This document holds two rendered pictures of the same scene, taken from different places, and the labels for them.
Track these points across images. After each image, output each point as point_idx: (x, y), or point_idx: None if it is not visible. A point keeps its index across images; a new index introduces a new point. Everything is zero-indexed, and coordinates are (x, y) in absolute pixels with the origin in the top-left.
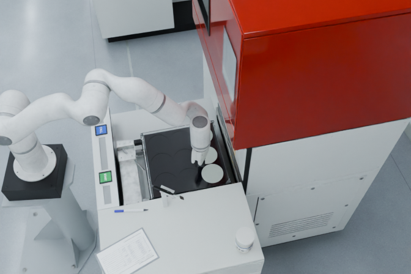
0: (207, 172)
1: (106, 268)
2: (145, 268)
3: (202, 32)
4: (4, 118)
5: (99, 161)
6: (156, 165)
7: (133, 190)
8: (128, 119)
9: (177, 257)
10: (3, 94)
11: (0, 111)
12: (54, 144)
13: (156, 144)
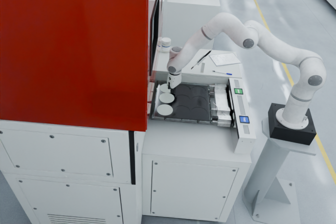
0: (170, 89)
1: (235, 57)
2: (215, 54)
3: (153, 75)
4: (312, 54)
5: (243, 100)
6: (202, 100)
7: (219, 95)
8: (221, 152)
9: (199, 53)
10: (322, 67)
11: (317, 58)
12: (280, 127)
13: (200, 112)
